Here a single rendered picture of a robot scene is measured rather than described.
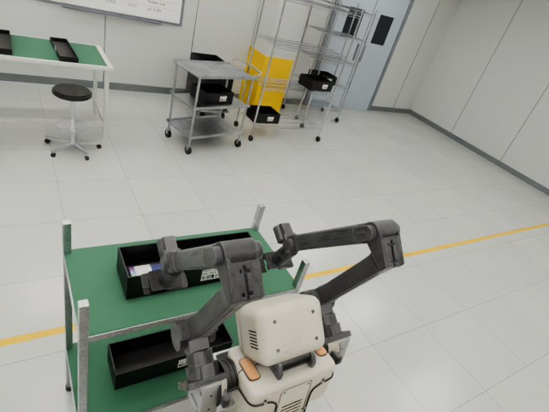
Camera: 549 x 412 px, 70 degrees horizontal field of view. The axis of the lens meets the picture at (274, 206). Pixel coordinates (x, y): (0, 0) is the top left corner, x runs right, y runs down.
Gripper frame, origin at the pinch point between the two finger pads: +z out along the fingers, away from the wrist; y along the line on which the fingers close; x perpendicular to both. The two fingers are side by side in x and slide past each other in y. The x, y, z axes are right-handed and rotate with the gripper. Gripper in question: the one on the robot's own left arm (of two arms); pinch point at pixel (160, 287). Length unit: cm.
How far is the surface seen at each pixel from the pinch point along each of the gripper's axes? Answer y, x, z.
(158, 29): -132, -428, 239
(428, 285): -275, 10, 121
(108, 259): 9.9, -23.9, 31.0
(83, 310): 23.4, 2.1, 2.9
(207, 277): -23.9, -5.5, 17.4
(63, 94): 3, -241, 176
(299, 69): -384, -420, 264
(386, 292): -222, 5, 123
